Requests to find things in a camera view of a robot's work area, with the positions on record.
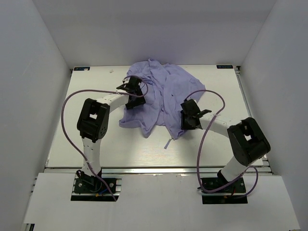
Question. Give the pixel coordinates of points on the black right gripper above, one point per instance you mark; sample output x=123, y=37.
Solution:
x=184, y=125

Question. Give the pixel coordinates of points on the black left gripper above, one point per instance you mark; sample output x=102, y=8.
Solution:
x=140, y=100

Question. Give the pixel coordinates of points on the lilac zip jacket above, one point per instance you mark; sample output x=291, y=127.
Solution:
x=165, y=88

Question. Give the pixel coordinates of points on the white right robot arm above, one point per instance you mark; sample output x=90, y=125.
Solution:
x=247, y=140

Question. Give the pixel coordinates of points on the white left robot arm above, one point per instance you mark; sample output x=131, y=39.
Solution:
x=93, y=122

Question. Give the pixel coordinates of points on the dark table corner label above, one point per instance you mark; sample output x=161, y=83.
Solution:
x=224, y=66

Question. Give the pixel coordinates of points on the dark left corner label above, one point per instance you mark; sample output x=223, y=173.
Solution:
x=85, y=68

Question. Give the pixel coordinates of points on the white front cover board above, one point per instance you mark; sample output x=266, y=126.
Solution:
x=158, y=203

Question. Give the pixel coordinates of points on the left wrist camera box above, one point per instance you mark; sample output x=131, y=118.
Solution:
x=133, y=84

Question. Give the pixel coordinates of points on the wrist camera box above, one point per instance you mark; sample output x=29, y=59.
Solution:
x=133, y=84
x=190, y=107

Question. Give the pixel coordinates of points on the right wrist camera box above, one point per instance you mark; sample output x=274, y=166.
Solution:
x=190, y=107

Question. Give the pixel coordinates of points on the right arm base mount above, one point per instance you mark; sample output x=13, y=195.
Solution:
x=233, y=194

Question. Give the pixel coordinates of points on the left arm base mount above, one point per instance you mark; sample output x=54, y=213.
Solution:
x=89, y=188

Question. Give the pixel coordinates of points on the aluminium table front rail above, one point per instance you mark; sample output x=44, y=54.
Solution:
x=152, y=170

